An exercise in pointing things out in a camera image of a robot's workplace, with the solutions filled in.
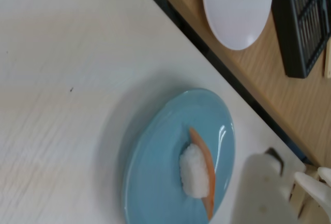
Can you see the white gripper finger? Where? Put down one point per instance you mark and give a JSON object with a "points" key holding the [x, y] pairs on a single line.
{"points": [[258, 195], [320, 198]]}

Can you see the round blue dish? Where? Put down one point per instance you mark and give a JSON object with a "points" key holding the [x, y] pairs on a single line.
{"points": [[155, 156]]}

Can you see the light wooden side table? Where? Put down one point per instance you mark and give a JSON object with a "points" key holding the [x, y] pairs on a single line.
{"points": [[271, 92]]}

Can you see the black grid tray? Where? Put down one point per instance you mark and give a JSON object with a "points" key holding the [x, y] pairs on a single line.
{"points": [[292, 53]]}

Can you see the large white oval plate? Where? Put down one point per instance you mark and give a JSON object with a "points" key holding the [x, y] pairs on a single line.
{"points": [[238, 12]]}

